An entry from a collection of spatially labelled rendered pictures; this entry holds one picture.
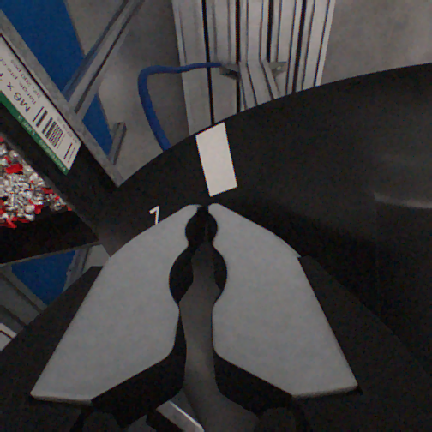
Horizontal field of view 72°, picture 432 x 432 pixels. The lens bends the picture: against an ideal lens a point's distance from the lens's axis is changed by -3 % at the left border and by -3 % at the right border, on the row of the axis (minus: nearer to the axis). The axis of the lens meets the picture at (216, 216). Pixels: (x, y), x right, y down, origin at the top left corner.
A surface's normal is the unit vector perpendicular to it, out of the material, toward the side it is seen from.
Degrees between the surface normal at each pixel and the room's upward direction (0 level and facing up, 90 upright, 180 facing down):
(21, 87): 90
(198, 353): 54
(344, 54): 0
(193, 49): 0
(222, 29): 0
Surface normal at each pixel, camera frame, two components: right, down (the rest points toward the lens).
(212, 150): -0.55, 0.02
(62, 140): 0.95, -0.22
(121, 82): 0.03, 0.75
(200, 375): -0.69, 0.18
